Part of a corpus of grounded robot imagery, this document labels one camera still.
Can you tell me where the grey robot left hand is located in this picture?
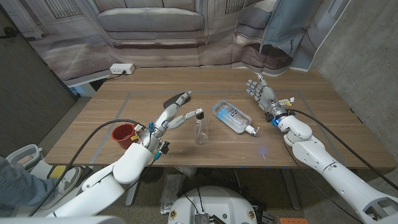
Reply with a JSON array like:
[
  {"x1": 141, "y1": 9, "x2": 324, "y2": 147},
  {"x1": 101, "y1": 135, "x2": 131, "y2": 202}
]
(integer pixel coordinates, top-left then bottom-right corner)
[{"x1": 136, "y1": 90, "x2": 205, "y2": 152}]

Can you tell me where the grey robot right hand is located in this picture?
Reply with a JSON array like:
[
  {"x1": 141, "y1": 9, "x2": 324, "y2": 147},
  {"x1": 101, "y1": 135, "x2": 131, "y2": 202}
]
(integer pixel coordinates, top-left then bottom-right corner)
[{"x1": 246, "y1": 73, "x2": 289, "y2": 118}]

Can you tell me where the clear dispenser bottle black pump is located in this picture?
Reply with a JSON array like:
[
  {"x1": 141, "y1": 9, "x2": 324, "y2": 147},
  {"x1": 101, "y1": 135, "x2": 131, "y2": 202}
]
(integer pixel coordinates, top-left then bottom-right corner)
[{"x1": 193, "y1": 111, "x2": 210, "y2": 146}]

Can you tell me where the black glasses case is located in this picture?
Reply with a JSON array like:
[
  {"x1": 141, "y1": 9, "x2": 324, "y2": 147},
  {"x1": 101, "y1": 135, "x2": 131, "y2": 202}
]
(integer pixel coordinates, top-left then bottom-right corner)
[{"x1": 163, "y1": 91, "x2": 192, "y2": 110}]

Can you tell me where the clear hand sanitizer bottle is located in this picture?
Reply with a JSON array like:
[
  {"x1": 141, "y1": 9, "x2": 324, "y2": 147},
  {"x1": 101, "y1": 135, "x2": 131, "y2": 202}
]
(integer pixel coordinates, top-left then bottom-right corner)
[{"x1": 212, "y1": 100, "x2": 261, "y2": 136}]

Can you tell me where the red mug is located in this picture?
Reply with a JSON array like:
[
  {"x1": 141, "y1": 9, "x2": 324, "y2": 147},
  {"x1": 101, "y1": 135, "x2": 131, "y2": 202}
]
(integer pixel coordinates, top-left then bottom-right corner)
[{"x1": 111, "y1": 123, "x2": 139, "y2": 150}]

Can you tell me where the white power strip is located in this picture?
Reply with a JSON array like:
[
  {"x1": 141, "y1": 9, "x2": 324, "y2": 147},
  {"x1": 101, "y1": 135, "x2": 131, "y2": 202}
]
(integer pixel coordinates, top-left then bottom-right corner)
[{"x1": 109, "y1": 63, "x2": 136, "y2": 75}]

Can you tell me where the clear plastic bag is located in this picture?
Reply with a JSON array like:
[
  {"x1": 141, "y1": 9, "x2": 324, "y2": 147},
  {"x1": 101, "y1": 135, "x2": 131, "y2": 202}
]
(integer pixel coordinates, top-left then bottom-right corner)
[{"x1": 160, "y1": 173, "x2": 187, "y2": 215}]

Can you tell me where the white table leg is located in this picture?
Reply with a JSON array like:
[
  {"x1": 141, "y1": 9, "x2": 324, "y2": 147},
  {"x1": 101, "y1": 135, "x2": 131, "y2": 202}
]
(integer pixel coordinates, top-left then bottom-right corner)
[
  {"x1": 281, "y1": 167, "x2": 302, "y2": 211},
  {"x1": 125, "y1": 174, "x2": 143, "y2": 207}
]

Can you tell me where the printed sofa backdrop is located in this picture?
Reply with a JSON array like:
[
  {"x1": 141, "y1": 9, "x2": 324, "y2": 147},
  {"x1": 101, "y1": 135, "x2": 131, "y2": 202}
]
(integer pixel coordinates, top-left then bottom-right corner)
[{"x1": 0, "y1": 0, "x2": 352, "y2": 88}]

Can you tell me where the white side table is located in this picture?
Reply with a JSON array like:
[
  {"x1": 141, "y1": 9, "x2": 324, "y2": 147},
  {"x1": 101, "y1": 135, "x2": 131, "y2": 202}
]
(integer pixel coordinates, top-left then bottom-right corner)
[{"x1": 65, "y1": 73, "x2": 111, "y2": 98}]

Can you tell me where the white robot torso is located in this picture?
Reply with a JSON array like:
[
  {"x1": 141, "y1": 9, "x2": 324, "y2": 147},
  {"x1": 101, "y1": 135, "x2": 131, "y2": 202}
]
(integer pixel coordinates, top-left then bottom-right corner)
[{"x1": 167, "y1": 185, "x2": 258, "y2": 224}]

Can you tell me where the grey sneaker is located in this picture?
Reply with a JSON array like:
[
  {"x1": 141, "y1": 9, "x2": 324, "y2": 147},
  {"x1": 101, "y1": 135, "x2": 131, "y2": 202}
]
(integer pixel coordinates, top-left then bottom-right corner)
[{"x1": 42, "y1": 166, "x2": 84, "y2": 210}]

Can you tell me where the yellow floor object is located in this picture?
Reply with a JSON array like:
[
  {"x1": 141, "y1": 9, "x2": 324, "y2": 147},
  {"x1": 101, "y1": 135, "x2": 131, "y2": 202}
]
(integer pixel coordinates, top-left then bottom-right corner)
[{"x1": 47, "y1": 165, "x2": 67, "y2": 180}]

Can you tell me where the orange block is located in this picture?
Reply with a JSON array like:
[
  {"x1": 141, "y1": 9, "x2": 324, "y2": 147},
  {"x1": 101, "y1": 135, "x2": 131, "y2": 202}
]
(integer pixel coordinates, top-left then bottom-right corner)
[{"x1": 279, "y1": 217, "x2": 308, "y2": 224}]

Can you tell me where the person's leg in jeans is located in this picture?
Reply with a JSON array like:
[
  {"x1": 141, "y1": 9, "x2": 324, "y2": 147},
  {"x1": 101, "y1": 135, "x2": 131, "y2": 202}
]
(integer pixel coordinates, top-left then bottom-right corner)
[{"x1": 0, "y1": 157, "x2": 60, "y2": 217}]

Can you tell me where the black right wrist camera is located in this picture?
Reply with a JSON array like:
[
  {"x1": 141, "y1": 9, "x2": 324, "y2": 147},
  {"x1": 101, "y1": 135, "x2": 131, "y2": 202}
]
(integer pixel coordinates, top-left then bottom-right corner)
[{"x1": 265, "y1": 112, "x2": 279, "y2": 127}]

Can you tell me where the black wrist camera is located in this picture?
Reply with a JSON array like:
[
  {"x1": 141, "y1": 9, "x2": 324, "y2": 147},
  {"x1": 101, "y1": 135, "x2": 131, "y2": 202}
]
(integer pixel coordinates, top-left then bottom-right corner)
[
  {"x1": 154, "y1": 140, "x2": 171, "y2": 161},
  {"x1": 265, "y1": 112, "x2": 279, "y2": 127}
]

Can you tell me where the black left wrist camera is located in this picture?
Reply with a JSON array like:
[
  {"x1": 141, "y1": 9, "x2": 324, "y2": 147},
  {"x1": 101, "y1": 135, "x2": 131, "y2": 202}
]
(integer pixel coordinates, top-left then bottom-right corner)
[{"x1": 154, "y1": 140, "x2": 171, "y2": 161}]

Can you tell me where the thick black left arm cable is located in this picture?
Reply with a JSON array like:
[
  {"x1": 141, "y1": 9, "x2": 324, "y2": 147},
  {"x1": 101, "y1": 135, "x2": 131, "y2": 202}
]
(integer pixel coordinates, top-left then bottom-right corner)
[{"x1": 27, "y1": 119, "x2": 146, "y2": 218}]

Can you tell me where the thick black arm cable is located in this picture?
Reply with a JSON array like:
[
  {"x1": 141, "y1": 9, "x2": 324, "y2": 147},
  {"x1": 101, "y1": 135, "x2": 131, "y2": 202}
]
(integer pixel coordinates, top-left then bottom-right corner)
[
  {"x1": 289, "y1": 108, "x2": 398, "y2": 191},
  {"x1": 27, "y1": 119, "x2": 146, "y2": 218}
]

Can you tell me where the black power strip cable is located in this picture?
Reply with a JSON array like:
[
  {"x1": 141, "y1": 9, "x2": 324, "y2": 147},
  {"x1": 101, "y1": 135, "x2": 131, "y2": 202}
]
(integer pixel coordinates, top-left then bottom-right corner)
[{"x1": 105, "y1": 70, "x2": 127, "y2": 82}]

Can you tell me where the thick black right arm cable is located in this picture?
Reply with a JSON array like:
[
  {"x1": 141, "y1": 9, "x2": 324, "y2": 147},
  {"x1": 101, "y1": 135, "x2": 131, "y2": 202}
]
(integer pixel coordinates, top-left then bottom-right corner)
[{"x1": 289, "y1": 108, "x2": 398, "y2": 191}]

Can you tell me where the black wall fixture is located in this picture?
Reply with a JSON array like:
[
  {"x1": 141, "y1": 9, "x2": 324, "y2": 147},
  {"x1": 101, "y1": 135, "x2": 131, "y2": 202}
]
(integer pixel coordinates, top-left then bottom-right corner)
[{"x1": 0, "y1": 26, "x2": 18, "y2": 40}]

